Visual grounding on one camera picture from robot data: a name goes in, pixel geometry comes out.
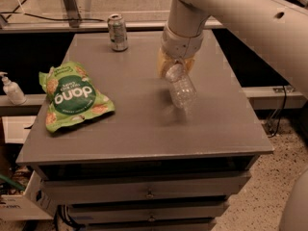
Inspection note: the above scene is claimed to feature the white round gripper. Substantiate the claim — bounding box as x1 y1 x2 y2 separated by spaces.
157 25 203 78

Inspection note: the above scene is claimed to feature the clear plastic water bottle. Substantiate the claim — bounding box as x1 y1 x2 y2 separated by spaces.
165 63 196 111

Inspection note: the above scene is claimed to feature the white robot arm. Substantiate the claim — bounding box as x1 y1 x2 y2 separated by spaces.
157 0 308 97

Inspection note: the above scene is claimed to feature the white pump dispenser bottle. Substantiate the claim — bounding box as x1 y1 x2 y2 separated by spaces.
0 72 26 105

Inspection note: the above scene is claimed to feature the silver green soda can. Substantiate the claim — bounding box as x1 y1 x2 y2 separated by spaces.
107 13 128 52

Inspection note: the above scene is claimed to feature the grey drawer cabinet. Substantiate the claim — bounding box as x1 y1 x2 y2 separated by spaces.
17 32 272 231

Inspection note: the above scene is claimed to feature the green chips bag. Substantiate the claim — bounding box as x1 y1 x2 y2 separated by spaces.
38 61 116 133

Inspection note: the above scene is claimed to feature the white cardboard box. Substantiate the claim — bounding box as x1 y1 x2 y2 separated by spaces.
0 172 57 220

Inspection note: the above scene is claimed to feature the left metal window bracket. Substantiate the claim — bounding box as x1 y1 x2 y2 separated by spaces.
64 0 81 28

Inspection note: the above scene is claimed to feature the black cable on sill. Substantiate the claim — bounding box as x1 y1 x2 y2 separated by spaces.
0 11 107 23

